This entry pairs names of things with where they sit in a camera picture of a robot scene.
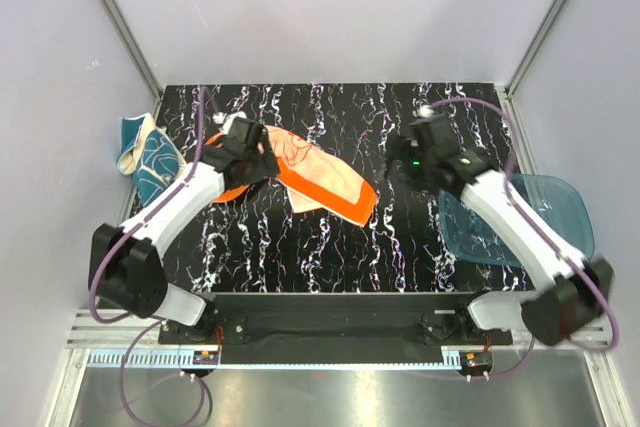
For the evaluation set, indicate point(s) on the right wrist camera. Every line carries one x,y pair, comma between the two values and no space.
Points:
426,111

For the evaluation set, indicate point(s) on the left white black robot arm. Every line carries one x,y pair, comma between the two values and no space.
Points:
126,262

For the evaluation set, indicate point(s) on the orange cartoon print towel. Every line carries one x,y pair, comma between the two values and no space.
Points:
315,179

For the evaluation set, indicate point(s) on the left aluminium frame post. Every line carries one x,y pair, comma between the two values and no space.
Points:
129,42

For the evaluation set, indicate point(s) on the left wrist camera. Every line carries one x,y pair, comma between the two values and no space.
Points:
225,121

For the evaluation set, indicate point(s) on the right aluminium frame post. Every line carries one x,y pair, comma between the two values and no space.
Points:
544,30

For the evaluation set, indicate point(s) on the left small connector board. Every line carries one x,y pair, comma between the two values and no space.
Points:
206,357

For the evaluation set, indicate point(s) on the teal and cream towel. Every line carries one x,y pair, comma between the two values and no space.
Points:
149,156

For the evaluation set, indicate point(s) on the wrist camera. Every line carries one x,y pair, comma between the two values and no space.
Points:
225,121
426,111

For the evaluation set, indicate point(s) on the right small connector board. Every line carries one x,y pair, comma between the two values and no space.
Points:
476,363

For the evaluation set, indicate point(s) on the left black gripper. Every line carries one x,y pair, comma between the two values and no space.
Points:
267,165

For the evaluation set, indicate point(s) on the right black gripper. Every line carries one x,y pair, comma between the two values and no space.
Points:
402,152

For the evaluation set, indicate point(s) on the slotted grey cable duct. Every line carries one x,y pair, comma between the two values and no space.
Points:
140,359

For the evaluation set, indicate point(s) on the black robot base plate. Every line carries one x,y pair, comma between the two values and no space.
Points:
294,330

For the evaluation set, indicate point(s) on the aluminium front rail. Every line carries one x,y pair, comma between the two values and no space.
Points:
89,333

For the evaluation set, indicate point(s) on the aluminium frame post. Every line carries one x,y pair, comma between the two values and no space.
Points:
544,30
129,42

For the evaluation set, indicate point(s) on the small connector board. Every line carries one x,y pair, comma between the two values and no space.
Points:
206,357
476,363

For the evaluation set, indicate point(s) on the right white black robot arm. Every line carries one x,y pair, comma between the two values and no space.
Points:
570,290

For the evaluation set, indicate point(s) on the blue translucent plastic tray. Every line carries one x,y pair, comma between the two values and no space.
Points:
468,237

